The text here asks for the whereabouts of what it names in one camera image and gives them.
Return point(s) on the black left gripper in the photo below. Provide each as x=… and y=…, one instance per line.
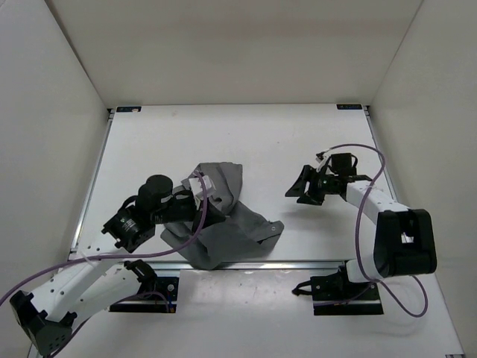
x=212, y=213

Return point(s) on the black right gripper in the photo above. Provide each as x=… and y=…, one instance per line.
x=308, y=174

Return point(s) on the grey pleated skirt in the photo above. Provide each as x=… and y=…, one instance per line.
x=243, y=234

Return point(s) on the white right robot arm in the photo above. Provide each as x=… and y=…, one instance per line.
x=403, y=243

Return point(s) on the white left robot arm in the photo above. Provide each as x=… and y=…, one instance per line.
x=110, y=270

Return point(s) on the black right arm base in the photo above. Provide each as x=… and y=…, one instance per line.
x=335, y=295

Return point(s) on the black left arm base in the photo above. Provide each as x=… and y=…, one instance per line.
x=156, y=294

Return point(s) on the blue label right corner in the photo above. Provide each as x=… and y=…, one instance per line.
x=349, y=106

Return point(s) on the blue label corner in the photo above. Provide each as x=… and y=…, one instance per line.
x=349, y=106
x=128, y=109

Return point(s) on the blue label left corner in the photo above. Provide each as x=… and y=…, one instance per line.
x=128, y=109

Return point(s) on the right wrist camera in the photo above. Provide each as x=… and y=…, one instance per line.
x=323, y=159

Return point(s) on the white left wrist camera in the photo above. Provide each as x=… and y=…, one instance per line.
x=200, y=187

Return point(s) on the aluminium front table rail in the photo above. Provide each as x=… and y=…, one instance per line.
x=254, y=265

